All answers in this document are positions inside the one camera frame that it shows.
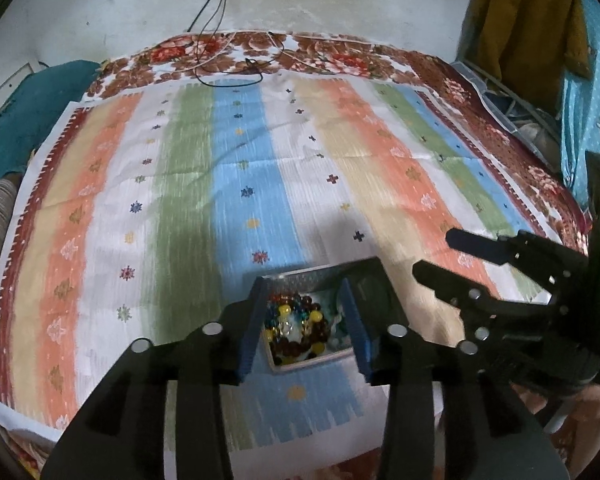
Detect turquoise bead bracelet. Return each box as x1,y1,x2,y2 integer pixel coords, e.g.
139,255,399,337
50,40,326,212
330,316,355,350

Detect blue printed cloth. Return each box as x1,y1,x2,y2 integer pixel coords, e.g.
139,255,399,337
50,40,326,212
560,0,600,196

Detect jewelry box with mirror lid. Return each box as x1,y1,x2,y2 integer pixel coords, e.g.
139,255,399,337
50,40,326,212
255,257,408,375

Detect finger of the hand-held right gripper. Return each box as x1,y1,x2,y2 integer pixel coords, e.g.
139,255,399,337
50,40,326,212
445,229,590,293
412,259,558,351

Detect striped colourful cloth mat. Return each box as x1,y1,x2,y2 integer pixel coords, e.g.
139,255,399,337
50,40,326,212
0,80,581,466

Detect mustard hanging garment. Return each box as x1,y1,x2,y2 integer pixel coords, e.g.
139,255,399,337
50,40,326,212
467,0,593,111

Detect clear crystal bead bracelet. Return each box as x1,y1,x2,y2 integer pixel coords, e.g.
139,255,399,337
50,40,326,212
280,312,311,342

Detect teal cloth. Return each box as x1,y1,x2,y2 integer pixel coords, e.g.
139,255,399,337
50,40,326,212
0,60,101,188

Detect yellow and brown bead bracelet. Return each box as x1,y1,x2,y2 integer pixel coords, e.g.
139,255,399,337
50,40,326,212
265,305,331,361

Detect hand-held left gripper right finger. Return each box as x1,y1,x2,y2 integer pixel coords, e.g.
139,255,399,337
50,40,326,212
337,277,571,480

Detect black cable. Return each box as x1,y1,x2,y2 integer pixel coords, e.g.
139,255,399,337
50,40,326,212
185,0,266,87

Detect grey metal frame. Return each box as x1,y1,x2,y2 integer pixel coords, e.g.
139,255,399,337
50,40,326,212
452,57,563,126

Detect multicolour glass bead bracelet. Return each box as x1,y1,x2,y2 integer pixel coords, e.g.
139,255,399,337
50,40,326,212
265,292,313,331

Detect brown floral blanket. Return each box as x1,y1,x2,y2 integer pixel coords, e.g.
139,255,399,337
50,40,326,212
0,30,596,480

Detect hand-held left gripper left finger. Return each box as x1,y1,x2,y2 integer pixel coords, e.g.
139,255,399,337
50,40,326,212
40,276,267,480

